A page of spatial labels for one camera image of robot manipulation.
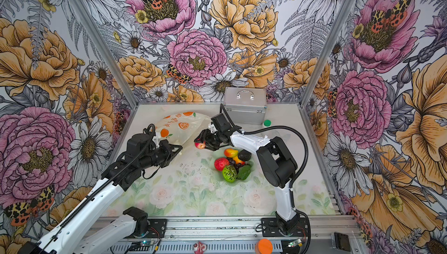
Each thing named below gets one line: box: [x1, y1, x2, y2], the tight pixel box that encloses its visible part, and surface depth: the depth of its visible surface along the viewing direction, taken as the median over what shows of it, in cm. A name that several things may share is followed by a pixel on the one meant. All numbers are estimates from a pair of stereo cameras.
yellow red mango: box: [224, 147, 241, 162], surface depth 92 cm
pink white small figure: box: [193, 241, 207, 254], surface depth 67 cm
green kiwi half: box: [222, 164, 238, 183], surface depth 81 cm
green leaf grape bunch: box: [236, 164, 252, 181], surface depth 85 cm
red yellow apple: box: [194, 140, 207, 150], surface depth 89 cm
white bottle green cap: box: [262, 119, 272, 127], surface depth 101 cm
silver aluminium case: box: [223, 87, 268, 125], surface depth 107 cm
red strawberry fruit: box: [214, 157, 230, 172], surface depth 87 cm
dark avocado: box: [237, 149, 253, 162], surface depth 88 cm
